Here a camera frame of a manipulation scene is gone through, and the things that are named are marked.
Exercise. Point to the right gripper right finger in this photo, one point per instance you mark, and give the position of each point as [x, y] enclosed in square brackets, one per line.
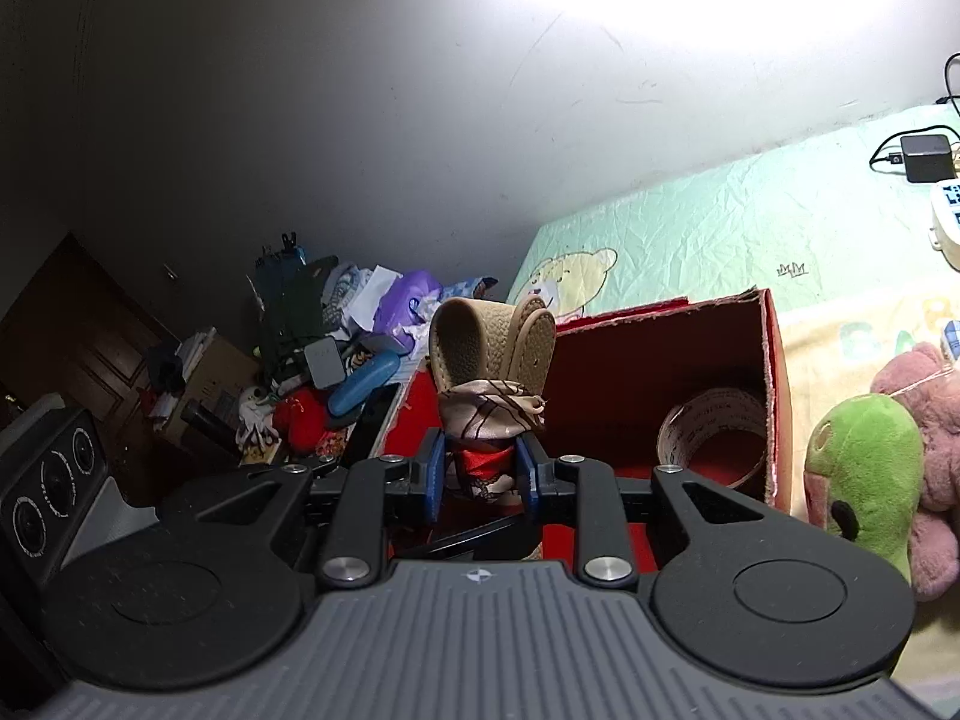
[573, 487]

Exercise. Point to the printed tape roll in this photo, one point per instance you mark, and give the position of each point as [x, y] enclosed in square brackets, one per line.
[720, 434]

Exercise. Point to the black power adapter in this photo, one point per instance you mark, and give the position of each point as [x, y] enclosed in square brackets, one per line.
[927, 158]

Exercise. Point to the green plush toy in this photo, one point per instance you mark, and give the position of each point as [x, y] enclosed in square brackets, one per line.
[862, 475]

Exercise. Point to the grey power adapter block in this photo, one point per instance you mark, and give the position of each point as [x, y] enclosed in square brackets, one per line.
[325, 366]

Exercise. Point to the white power strip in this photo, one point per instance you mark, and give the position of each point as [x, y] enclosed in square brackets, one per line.
[945, 206]

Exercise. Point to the blue glasses case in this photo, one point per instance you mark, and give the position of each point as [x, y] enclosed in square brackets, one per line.
[359, 385]

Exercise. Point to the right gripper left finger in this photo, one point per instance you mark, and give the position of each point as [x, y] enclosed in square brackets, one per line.
[370, 495]

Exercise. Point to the red cardboard box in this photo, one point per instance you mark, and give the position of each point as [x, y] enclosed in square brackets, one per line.
[612, 380]

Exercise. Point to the red plush item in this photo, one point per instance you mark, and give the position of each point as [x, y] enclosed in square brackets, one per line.
[301, 419]

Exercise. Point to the purple plastic bag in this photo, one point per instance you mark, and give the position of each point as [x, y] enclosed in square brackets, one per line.
[403, 307]

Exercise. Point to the pink plush toy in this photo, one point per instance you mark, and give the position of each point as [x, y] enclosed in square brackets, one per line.
[923, 381]

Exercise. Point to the green pouch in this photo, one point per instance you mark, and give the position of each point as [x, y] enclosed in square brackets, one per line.
[293, 308]

